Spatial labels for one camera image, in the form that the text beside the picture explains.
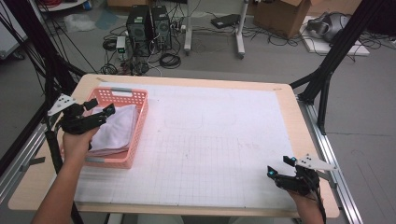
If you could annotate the clear plastic bag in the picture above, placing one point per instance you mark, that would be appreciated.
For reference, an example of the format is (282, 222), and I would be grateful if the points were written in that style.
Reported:
(79, 22)

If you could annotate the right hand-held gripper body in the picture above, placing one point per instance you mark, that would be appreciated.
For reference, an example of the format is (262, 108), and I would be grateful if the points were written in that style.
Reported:
(302, 183)

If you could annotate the white foam board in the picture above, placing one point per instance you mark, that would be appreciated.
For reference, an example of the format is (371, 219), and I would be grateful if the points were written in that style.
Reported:
(358, 49)

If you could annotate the pink plastic basket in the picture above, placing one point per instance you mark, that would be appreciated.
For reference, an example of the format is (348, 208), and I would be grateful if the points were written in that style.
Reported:
(137, 124)

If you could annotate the white grid mat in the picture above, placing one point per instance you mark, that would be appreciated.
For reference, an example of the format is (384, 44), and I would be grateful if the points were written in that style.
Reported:
(202, 140)

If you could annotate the person's left hand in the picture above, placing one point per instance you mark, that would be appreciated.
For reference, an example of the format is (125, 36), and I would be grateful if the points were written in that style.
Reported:
(76, 146)

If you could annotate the grey rail bracket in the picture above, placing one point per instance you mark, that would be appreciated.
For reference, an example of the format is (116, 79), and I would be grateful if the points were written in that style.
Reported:
(330, 180)
(32, 162)

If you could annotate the grey headset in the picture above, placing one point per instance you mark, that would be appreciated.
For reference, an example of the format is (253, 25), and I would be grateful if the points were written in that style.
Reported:
(333, 26)

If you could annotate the black frame stand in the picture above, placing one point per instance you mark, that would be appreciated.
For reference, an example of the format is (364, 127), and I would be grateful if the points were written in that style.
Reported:
(330, 62)
(46, 62)

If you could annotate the aluminium rail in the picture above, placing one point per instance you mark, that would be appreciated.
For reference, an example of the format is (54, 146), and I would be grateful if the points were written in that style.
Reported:
(339, 193)
(21, 161)

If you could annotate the white power box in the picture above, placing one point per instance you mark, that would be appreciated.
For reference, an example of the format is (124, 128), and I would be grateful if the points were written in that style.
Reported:
(120, 46)

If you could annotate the brown cardboard box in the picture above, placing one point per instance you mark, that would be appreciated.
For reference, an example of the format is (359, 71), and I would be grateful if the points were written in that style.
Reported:
(280, 15)

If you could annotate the black computer tower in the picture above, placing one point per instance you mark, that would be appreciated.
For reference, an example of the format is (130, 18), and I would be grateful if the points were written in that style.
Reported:
(138, 31)
(162, 28)

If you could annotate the black flat device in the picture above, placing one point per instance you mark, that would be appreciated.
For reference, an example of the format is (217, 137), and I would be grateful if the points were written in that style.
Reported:
(225, 20)

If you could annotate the lilac printed towel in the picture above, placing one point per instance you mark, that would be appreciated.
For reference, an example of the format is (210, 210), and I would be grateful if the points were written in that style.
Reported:
(116, 130)

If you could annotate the white metal stand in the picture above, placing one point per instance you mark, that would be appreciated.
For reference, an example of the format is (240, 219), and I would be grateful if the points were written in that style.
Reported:
(187, 31)

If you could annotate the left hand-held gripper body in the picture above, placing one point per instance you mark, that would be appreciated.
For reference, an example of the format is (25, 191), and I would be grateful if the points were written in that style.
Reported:
(77, 123)

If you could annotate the person's right hand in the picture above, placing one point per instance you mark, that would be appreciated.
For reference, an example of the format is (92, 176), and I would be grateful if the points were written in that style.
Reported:
(306, 200)

